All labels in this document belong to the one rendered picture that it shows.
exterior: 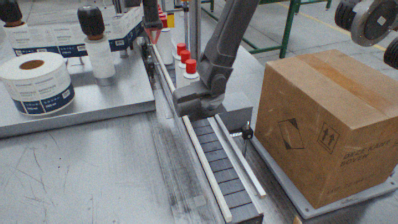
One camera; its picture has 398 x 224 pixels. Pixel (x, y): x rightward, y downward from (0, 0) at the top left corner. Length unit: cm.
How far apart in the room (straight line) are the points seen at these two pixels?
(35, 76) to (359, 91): 92
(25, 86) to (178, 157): 54
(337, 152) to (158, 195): 46
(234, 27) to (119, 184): 53
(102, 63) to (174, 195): 60
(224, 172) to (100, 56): 65
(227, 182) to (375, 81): 44
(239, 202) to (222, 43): 38
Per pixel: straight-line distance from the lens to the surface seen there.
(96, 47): 108
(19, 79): 101
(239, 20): 57
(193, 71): 82
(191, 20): 124
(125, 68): 126
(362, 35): 115
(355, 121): 60
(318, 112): 63
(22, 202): 88
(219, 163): 76
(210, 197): 69
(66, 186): 86
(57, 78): 103
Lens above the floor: 145
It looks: 38 degrees down
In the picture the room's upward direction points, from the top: straight up
